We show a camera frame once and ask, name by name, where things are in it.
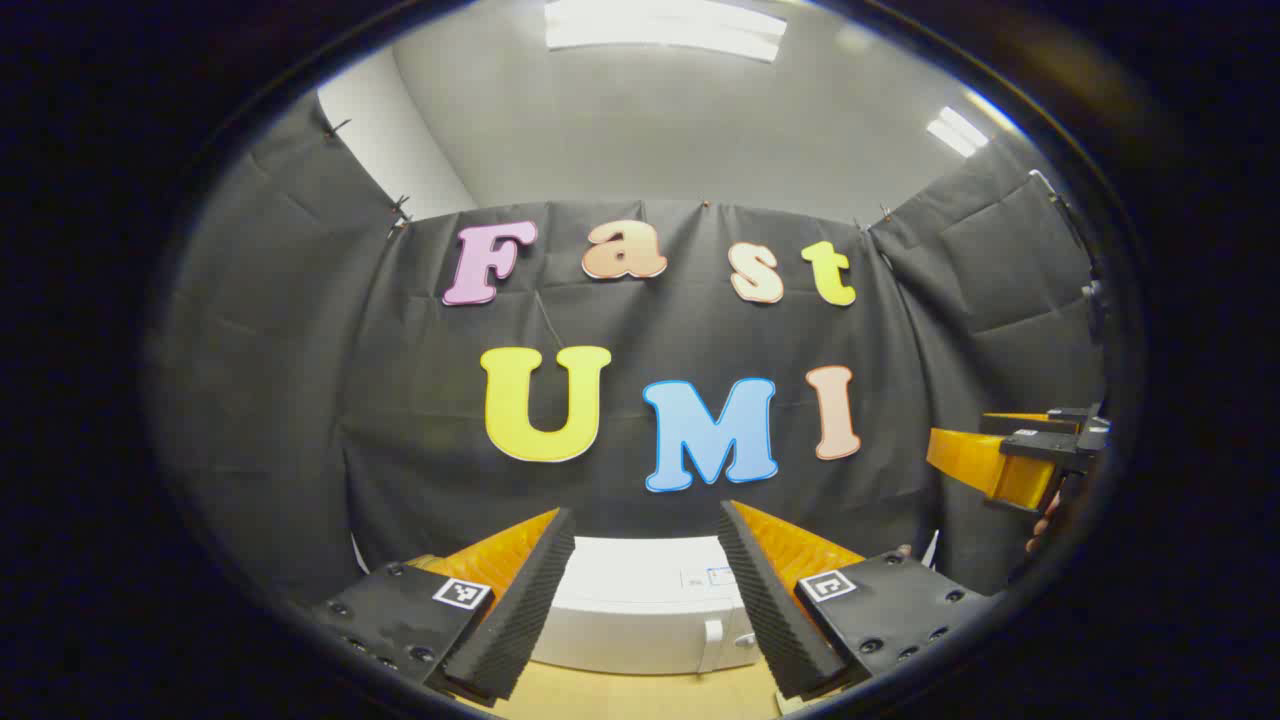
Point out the black backdrop cloth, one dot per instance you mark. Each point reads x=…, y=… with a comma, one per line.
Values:
x=300, y=400

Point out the large ceiling light panel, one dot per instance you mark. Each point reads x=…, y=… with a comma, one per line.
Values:
x=665, y=28

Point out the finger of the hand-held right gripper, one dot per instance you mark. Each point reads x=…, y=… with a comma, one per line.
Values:
x=970, y=460
x=1078, y=416

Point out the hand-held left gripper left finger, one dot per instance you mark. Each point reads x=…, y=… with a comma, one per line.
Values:
x=520, y=610

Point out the white microwave oven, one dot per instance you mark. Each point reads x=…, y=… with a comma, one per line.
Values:
x=640, y=610

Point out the small ceiling light panel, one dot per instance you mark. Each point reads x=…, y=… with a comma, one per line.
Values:
x=957, y=130

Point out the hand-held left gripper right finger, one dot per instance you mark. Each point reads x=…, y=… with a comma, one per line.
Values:
x=770, y=610

